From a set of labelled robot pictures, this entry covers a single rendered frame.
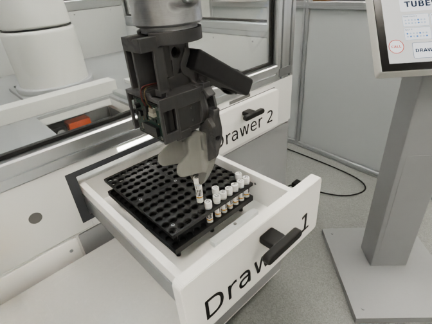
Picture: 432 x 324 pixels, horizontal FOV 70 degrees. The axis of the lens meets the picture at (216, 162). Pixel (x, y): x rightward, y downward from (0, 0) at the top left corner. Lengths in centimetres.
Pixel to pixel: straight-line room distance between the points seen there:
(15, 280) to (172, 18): 54
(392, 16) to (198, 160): 80
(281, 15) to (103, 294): 77
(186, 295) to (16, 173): 35
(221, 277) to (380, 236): 116
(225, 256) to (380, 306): 118
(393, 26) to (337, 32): 115
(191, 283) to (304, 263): 128
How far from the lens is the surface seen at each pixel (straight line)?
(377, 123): 217
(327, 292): 154
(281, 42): 93
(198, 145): 40
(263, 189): 58
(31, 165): 59
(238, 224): 54
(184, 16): 34
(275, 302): 147
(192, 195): 52
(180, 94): 34
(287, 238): 43
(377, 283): 158
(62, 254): 69
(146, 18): 34
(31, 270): 69
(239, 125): 82
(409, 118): 122
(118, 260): 65
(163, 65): 35
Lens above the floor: 121
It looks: 31 degrees down
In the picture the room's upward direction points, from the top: 5 degrees counter-clockwise
